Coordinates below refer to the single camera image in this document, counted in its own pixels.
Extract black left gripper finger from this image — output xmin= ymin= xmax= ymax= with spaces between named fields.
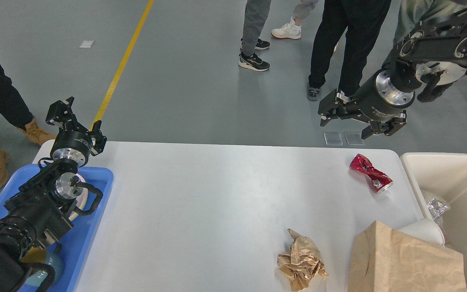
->
xmin=89 ymin=120 xmax=107 ymax=157
xmin=45 ymin=97 xmax=80 ymax=134

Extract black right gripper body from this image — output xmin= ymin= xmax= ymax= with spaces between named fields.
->
xmin=349 ymin=69 xmax=415 ymax=122

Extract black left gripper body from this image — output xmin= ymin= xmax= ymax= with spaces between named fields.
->
xmin=50 ymin=131 xmax=93 ymax=167

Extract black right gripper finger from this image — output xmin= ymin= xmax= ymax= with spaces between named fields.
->
xmin=318 ymin=89 xmax=370 ymax=127
xmin=361 ymin=110 xmax=407 ymax=140

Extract foil bag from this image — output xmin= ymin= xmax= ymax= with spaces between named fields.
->
xmin=425 ymin=195 xmax=451 ymax=228

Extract brown paper bag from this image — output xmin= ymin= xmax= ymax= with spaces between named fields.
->
xmin=348 ymin=221 xmax=467 ymax=292

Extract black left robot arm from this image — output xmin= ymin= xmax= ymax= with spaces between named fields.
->
xmin=0 ymin=97 xmax=107 ymax=292

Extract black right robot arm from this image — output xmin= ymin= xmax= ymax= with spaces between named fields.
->
xmin=318 ymin=8 xmax=467 ymax=140

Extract clear floor plate left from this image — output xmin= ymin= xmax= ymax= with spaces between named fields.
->
xmin=323 ymin=132 xmax=344 ymax=146

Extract clear floor plate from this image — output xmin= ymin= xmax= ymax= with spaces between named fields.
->
xmin=323 ymin=132 xmax=344 ymax=146
xmin=343 ymin=132 xmax=365 ymax=146

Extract clear floor plate right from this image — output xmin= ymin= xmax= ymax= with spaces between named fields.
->
xmin=343 ymin=132 xmax=365 ymax=146

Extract red small object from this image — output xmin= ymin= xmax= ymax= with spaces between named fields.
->
xmin=349 ymin=153 xmax=394 ymax=193

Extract person in grey sneakers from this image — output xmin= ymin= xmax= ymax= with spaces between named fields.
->
xmin=307 ymin=0 xmax=391 ymax=101

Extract person in white sneakers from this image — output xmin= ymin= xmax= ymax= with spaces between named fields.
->
xmin=271 ymin=0 xmax=319 ymax=39

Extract cream plastic bin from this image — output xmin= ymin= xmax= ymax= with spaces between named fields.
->
xmin=400 ymin=152 xmax=467 ymax=285

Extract blue plastic tray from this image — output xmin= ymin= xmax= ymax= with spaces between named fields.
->
xmin=0 ymin=164 xmax=114 ymax=292

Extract white paper bowl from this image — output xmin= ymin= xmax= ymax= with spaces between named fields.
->
xmin=398 ymin=218 xmax=446 ymax=246

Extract person in black sneakers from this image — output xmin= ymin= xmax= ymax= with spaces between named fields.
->
xmin=238 ymin=0 xmax=271 ymax=72

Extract teal HOME mug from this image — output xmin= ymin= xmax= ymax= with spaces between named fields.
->
xmin=25 ymin=249 xmax=64 ymax=287

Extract crumpled brown paper ball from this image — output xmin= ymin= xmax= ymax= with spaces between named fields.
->
xmin=276 ymin=228 xmax=329 ymax=292

